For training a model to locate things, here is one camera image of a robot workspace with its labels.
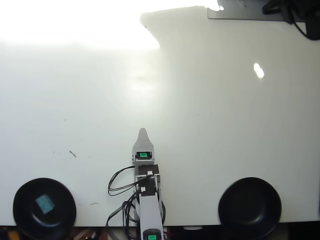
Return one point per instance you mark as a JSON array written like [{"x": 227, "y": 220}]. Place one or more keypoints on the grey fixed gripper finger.
[{"x": 143, "y": 140}]

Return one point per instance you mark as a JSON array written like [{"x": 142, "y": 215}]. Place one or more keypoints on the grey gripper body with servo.
[{"x": 143, "y": 155}]

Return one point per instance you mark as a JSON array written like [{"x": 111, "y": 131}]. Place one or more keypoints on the blue foam cube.
[{"x": 45, "y": 203}]

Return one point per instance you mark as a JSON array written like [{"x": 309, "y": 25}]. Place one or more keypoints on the black round bowl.
[
  {"x": 25, "y": 215},
  {"x": 250, "y": 207}
]

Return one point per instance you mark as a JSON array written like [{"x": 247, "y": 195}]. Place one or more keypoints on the yellow object under table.
[{"x": 13, "y": 235}]

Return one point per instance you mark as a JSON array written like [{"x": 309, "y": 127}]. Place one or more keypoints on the black box device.
[{"x": 313, "y": 25}]

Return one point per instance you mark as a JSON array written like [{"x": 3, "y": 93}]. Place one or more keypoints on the black bracket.
[{"x": 272, "y": 7}]

